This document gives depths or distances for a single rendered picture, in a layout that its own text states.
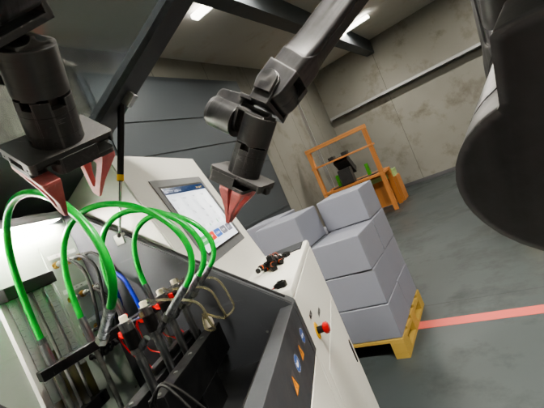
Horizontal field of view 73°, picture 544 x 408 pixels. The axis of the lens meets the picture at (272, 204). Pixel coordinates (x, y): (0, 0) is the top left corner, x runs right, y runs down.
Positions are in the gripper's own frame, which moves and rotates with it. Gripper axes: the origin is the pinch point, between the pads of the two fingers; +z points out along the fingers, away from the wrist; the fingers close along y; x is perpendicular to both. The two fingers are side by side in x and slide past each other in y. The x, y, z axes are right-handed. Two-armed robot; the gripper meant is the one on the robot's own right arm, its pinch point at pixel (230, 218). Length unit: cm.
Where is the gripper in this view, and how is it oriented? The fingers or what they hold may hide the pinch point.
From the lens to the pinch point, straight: 69.3
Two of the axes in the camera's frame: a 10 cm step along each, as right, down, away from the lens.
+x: -4.0, 2.0, -8.9
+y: -8.6, -4.1, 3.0
